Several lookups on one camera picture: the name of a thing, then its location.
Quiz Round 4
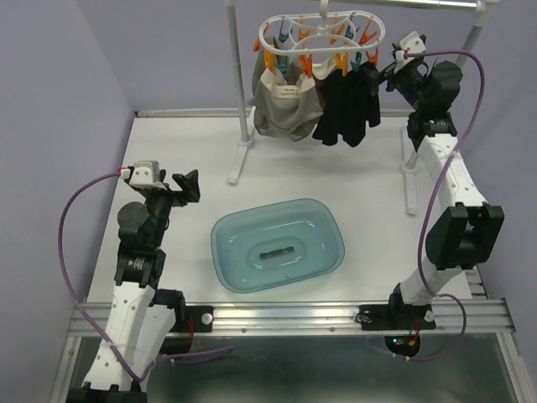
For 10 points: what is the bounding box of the black underwear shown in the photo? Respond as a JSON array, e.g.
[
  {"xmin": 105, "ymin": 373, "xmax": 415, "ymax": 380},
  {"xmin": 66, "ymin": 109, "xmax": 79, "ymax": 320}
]
[{"xmin": 312, "ymin": 62, "xmax": 381, "ymax": 148}]

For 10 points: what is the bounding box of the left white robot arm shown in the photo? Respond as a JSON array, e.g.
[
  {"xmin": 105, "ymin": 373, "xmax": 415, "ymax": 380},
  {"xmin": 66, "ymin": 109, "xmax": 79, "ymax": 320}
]
[{"xmin": 66, "ymin": 161, "xmax": 201, "ymax": 402}]

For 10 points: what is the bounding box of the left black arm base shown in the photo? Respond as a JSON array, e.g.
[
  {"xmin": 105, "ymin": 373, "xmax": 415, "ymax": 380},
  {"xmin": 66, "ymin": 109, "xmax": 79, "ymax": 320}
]
[{"xmin": 159, "ymin": 305, "xmax": 214, "ymax": 355}]

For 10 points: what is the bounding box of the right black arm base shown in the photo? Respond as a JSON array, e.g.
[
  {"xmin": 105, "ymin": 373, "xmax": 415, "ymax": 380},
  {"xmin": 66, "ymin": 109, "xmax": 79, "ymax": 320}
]
[{"xmin": 355, "ymin": 304, "xmax": 436, "ymax": 359}]

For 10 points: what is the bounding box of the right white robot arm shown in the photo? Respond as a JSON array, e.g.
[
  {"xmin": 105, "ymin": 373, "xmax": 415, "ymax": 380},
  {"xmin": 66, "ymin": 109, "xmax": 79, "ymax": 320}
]
[{"xmin": 367, "ymin": 59, "xmax": 504, "ymax": 306}]

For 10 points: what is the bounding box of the white clip hanger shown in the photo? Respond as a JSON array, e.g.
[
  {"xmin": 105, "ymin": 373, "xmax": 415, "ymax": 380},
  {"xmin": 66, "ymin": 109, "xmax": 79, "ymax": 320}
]
[{"xmin": 253, "ymin": 1, "xmax": 386, "ymax": 76}]

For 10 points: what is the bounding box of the pink underwear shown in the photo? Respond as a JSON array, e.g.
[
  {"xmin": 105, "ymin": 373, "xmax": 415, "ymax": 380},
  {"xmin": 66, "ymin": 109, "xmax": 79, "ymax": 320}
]
[{"xmin": 312, "ymin": 55, "xmax": 338, "ymax": 108}]

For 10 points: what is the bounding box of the grey underwear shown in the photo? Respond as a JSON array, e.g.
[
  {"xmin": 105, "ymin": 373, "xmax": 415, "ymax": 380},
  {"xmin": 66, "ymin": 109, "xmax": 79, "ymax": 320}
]
[{"xmin": 249, "ymin": 50, "xmax": 323, "ymax": 142}]

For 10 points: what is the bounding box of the teal plastic basin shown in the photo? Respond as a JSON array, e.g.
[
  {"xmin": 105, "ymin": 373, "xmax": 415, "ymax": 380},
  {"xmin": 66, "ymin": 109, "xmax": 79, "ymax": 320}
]
[{"xmin": 211, "ymin": 198, "xmax": 345, "ymax": 294}]

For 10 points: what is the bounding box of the white drying rack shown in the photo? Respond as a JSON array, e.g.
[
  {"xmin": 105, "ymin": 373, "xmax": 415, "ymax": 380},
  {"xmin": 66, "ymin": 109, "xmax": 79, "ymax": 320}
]
[{"xmin": 225, "ymin": 0, "xmax": 497, "ymax": 216}]

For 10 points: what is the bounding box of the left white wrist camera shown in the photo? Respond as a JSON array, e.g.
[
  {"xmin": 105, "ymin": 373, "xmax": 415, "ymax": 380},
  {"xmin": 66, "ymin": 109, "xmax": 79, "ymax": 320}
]
[{"xmin": 119, "ymin": 160, "xmax": 165, "ymax": 189}]

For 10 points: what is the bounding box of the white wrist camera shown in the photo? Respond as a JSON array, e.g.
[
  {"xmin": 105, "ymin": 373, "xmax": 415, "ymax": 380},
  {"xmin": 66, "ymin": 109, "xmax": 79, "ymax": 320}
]
[
  {"xmin": 119, "ymin": 160, "xmax": 165, "ymax": 189},
  {"xmin": 393, "ymin": 31, "xmax": 426, "ymax": 65}
]

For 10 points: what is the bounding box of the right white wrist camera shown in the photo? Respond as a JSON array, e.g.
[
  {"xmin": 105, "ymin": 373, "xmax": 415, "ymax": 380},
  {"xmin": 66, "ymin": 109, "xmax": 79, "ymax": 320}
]
[{"xmin": 393, "ymin": 31, "xmax": 426, "ymax": 65}]

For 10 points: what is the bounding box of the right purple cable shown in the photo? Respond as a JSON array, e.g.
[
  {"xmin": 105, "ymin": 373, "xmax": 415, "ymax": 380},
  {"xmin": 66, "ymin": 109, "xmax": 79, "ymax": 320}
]
[{"xmin": 364, "ymin": 49, "xmax": 487, "ymax": 363}]

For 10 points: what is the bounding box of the purple cable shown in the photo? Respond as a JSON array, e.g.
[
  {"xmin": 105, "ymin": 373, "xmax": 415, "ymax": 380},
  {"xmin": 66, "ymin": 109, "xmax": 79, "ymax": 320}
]
[
  {"xmin": 364, "ymin": 49, "xmax": 487, "ymax": 363},
  {"xmin": 57, "ymin": 170, "xmax": 235, "ymax": 384}
]

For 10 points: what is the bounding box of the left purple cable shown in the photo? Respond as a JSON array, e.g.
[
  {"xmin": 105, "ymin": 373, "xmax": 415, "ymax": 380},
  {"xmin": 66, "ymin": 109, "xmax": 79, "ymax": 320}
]
[{"xmin": 57, "ymin": 170, "xmax": 235, "ymax": 384}]

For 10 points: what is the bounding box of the aluminium mounting rail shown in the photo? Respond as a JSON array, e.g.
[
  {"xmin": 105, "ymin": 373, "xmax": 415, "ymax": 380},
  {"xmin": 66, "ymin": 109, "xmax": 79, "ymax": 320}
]
[{"xmin": 66, "ymin": 296, "xmax": 515, "ymax": 337}]

